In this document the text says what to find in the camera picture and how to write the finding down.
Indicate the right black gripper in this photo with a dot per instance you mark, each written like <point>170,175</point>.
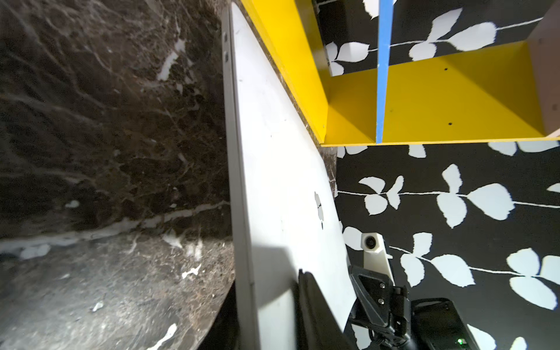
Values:
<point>393,321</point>

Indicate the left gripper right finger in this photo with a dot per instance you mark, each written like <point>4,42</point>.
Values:
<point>316,325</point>

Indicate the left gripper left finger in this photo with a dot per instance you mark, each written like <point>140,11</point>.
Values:
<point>224,332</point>

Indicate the silver laptop computer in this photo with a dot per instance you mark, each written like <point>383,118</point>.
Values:
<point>282,209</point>

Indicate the yellow shelf with blue board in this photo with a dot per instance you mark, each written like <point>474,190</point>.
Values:
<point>417,72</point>

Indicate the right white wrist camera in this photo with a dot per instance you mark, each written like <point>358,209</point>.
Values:
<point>375,256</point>

